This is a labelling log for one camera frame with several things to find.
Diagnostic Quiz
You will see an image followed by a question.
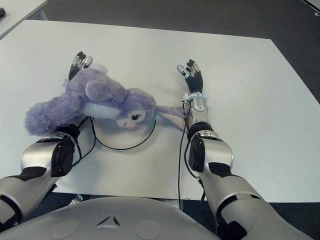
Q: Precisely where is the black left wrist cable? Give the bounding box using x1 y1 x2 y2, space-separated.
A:
71 116 97 167

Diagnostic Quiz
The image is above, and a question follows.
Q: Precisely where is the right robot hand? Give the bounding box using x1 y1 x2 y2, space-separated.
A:
176 59 204 95

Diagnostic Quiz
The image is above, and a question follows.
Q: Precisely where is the grey robot torso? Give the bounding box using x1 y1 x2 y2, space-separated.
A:
0 196 218 240

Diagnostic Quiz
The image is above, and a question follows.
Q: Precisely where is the white side table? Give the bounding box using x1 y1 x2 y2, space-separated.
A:
0 0 48 41

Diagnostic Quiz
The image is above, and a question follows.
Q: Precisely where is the white plate black rim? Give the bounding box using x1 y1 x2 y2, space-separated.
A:
92 117 157 151

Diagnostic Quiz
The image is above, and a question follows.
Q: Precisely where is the purple plush bunny doll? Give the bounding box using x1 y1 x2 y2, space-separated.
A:
24 63 188 137

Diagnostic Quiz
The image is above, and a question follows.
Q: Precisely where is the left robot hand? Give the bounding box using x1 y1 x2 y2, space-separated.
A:
67 51 94 81

